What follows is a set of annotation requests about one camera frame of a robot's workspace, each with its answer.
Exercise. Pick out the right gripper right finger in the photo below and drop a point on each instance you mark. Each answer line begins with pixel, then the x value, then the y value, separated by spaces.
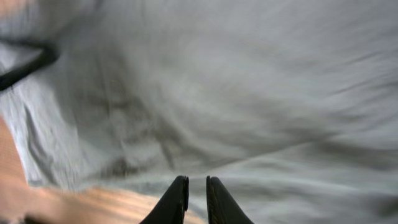
pixel 221 206

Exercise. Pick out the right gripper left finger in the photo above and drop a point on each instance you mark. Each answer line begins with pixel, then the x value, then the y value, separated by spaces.
pixel 171 207

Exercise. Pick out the grey shorts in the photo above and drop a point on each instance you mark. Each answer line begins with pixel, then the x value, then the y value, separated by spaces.
pixel 292 104

